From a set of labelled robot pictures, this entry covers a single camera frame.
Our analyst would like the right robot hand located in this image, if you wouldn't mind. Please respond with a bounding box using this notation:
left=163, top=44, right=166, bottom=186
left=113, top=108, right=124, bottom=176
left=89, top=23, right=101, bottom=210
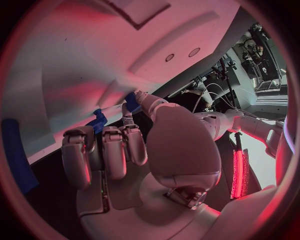
left=60, top=90, right=223, bottom=240

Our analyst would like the blue block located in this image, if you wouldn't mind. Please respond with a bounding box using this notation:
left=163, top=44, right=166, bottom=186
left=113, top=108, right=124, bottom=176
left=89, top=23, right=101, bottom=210
left=124, top=92, right=142, bottom=113

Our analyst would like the white task board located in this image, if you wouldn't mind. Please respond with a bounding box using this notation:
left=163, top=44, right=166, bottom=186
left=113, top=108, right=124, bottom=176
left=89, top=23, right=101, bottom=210
left=1, top=0, right=243, bottom=166

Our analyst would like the person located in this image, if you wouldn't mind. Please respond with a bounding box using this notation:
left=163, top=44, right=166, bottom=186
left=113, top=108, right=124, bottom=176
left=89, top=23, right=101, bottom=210
left=183, top=83, right=215, bottom=110

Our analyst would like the glowing light bar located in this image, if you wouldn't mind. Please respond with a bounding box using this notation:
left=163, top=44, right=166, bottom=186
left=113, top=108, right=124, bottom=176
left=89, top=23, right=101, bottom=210
left=230, top=147, right=250, bottom=200

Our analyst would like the black stand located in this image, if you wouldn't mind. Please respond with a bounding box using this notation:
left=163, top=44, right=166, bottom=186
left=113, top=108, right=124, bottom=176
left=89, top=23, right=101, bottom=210
left=218, top=57, right=239, bottom=112

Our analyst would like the blue gear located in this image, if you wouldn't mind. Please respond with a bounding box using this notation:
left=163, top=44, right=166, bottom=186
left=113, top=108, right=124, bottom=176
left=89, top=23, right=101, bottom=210
left=85, top=108, right=109, bottom=135

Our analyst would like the blue long cylinder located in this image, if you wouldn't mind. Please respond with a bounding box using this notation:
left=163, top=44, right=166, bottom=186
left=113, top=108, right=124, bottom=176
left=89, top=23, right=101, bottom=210
left=0, top=117, right=40, bottom=195

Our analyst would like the white cable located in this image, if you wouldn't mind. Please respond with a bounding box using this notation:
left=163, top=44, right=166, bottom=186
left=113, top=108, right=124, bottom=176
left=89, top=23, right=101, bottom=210
left=205, top=92, right=265, bottom=121
left=191, top=83, right=238, bottom=114

